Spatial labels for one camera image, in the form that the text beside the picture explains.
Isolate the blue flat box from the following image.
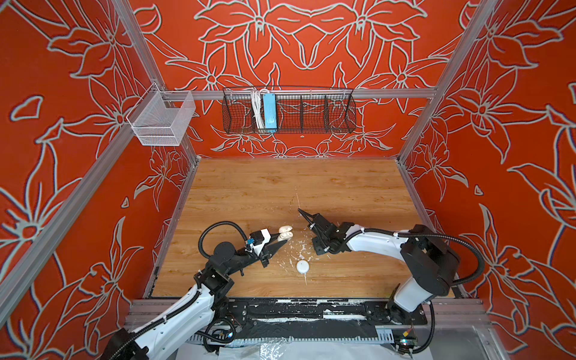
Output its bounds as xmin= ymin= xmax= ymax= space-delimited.
xmin=262 ymin=92 xmax=278 ymax=133

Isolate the clear plastic wall bin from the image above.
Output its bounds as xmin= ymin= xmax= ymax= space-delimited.
xmin=127 ymin=82 xmax=197 ymax=146

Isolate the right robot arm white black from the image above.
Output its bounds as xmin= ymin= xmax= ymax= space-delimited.
xmin=298 ymin=209 xmax=485 ymax=318

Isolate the black wire wall basket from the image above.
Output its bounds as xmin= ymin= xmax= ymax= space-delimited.
xmin=222 ymin=86 xmax=357 ymax=135

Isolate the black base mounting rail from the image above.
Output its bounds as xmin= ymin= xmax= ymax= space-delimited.
xmin=216 ymin=298 xmax=428 ymax=343

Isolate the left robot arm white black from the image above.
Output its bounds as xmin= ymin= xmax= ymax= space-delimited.
xmin=101 ymin=220 xmax=293 ymax=359

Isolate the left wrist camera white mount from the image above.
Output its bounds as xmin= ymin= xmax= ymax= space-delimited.
xmin=247 ymin=229 xmax=272 ymax=246

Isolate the white coiled cable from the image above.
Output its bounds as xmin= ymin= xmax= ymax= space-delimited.
xmin=250 ymin=89 xmax=266 ymax=132

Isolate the white round disc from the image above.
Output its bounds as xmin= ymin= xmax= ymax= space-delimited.
xmin=296 ymin=259 xmax=310 ymax=275

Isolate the small green circuit board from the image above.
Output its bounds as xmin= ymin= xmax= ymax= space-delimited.
xmin=394 ymin=336 xmax=417 ymax=354

